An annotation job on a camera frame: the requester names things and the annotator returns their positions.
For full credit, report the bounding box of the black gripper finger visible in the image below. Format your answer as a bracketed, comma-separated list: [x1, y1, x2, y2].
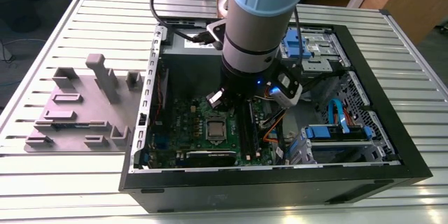
[205, 90, 225, 110]

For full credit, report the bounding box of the metal socket cover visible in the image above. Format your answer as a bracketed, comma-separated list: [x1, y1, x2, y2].
[204, 115, 228, 142]

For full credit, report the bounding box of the silver CPU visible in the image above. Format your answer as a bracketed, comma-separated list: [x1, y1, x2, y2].
[208, 123, 225, 136]

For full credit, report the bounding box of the grey power supply unit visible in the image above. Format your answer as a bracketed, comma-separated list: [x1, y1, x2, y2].
[161, 28, 227, 96]

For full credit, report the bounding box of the black RAM slot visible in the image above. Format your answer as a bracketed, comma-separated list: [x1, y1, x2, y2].
[237, 104, 251, 161]

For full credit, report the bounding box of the green motherboard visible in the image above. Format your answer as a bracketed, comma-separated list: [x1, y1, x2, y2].
[148, 97, 277, 168]

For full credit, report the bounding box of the blue plastic drive latch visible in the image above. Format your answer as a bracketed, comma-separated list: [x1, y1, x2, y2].
[281, 28, 312, 59]

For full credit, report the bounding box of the silver optical drive cage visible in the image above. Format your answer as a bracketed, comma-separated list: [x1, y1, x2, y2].
[277, 28, 352, 86]

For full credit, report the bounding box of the black graphics card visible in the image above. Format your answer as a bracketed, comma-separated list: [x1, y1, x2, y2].
[185, 150, 237, 167]

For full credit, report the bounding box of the hard disk in blue carrier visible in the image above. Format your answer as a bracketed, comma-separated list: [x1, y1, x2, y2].
[303, 125, 373, 143]

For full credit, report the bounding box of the silver disk bay cage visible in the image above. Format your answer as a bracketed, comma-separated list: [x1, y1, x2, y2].
[287, 126, 401, 166]

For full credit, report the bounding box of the black PC case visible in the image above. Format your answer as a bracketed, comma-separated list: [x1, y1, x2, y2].
[119, 15, 435, 214]

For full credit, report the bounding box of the grey parts rack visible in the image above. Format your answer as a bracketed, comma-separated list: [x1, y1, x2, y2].
[24, 53, 147, 153]

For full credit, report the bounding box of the green RAM stick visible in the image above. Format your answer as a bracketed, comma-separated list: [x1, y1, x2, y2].
[52, 122, 92, 129]

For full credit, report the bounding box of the black office chair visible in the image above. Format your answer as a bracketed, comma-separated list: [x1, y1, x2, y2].
[0, 0, 48, 33]

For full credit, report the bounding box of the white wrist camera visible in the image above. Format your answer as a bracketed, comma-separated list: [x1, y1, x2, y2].
[272, 71, 304, 107]

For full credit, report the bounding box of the orange wire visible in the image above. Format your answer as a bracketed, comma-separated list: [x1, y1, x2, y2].
[260, 119, 281, 143]

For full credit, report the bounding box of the black wire bundle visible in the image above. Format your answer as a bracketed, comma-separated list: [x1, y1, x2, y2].
[260, 71, 345, 129]

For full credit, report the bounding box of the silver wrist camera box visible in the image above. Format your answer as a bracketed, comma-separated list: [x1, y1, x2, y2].
[205, 20, 229, 50]

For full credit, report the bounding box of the thin black cable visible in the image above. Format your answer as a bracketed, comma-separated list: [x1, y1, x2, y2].
[292, 5, 303, 69]

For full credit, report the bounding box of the blue SATA wire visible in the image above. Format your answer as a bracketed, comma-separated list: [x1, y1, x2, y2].
[328, 98, 351, 134]

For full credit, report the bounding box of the thick black cable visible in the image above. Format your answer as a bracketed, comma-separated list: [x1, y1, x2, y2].
[149, 0, 215, 46]

